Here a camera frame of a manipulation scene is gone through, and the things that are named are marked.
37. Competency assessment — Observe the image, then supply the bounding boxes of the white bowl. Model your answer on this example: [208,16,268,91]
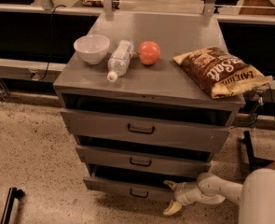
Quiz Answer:
[74,35,110,64]

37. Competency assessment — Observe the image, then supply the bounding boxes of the grey middle drawer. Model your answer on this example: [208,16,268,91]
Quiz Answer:
[76,146,211,178]

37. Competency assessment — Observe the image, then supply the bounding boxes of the clear plastic water bottle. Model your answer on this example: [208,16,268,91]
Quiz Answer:
[107,40,134,82]

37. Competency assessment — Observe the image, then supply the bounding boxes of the grey drawer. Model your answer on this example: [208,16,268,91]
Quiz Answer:
[84,165,194,202]
[61,108,229,153]
[76,146,211,178]

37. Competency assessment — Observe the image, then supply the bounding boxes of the grey metal drawer cabinet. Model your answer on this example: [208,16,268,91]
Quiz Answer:
[53,10,246,185]

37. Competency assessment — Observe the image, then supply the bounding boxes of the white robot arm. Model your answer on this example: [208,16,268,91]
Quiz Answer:
[163,168,275,224]

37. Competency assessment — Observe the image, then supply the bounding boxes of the black floor stand left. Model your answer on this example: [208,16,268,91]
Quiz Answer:
[0,187,25,224]

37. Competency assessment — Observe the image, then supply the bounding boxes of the grey bottom drawer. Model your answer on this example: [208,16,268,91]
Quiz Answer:
[84,165,194,202]

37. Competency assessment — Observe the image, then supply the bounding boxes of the brown yellow chip bag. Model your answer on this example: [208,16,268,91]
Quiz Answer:
[173,47,273,99]

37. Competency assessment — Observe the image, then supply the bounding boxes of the black cable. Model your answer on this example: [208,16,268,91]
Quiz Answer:
[30,4,68,82]
[236,82,275,131]

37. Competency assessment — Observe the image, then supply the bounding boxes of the black cable on right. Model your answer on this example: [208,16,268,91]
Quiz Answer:
[236,82,275,131]

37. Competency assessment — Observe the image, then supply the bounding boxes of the grey top drawer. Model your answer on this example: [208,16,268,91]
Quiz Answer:
[61,108,229,153]

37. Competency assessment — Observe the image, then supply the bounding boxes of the red apple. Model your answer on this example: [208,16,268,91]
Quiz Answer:
[138,41,160,65]

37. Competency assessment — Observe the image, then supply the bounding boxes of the black cable on left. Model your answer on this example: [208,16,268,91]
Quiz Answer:
[30,4,68,82]

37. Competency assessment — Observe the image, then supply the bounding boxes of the black floor stand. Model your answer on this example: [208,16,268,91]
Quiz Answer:
[0,187,25,224]
[241,131,273,172]

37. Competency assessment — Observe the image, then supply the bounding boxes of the black floor stand right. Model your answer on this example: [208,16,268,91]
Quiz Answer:
[241,131,273,172]

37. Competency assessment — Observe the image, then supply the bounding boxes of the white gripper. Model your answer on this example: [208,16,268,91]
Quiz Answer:
[163,180,201,216]

